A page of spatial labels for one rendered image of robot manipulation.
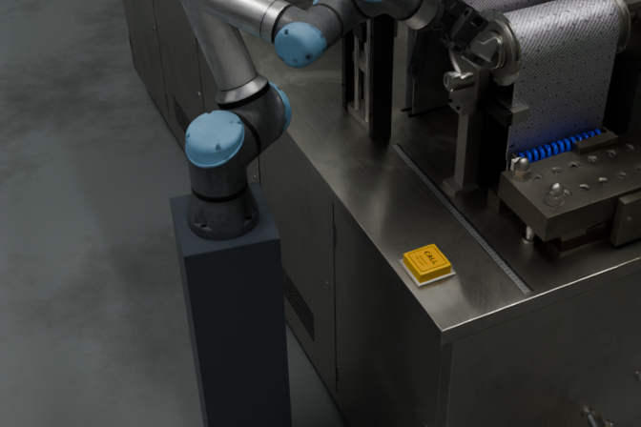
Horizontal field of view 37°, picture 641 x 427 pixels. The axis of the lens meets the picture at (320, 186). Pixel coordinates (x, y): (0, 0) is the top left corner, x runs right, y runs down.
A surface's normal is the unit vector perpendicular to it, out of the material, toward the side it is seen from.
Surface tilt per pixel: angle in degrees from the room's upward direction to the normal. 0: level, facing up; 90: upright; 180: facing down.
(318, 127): 0
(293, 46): 90
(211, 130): 8
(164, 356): 0
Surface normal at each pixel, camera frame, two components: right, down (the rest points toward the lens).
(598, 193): -0.02, -0.79
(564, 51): 0.42, 0.55
